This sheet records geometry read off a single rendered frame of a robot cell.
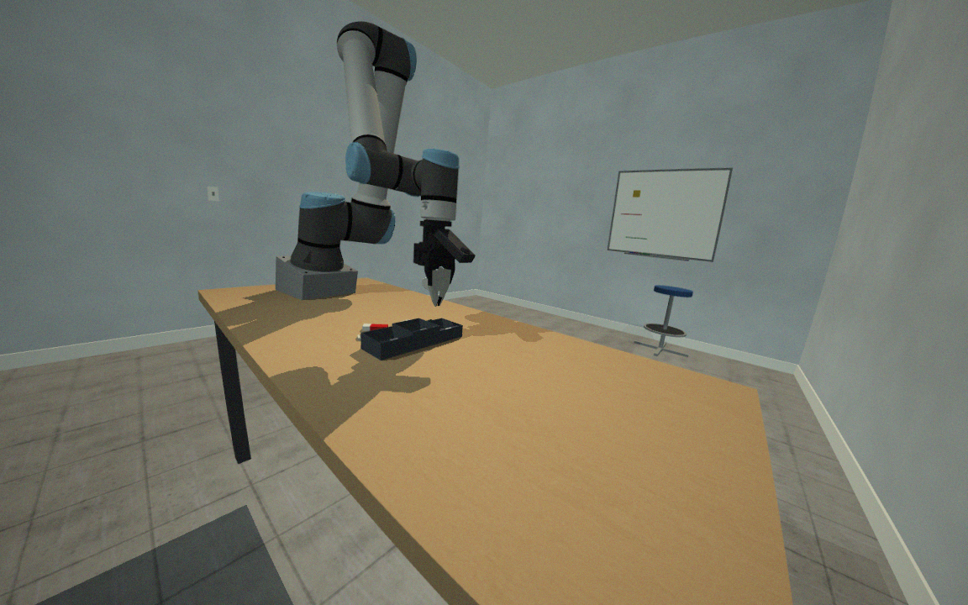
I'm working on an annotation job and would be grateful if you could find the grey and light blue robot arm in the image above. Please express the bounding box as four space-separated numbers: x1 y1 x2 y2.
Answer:
291 21 460 271

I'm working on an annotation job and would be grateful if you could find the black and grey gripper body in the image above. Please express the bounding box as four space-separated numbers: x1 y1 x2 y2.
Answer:
413 219 454 269

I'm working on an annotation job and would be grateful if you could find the dark grey rack of bins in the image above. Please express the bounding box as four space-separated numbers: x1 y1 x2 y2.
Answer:
360 318 463 360

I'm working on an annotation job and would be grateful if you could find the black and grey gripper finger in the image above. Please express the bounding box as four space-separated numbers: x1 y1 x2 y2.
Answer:
422 257 439 307
437 258 455 306

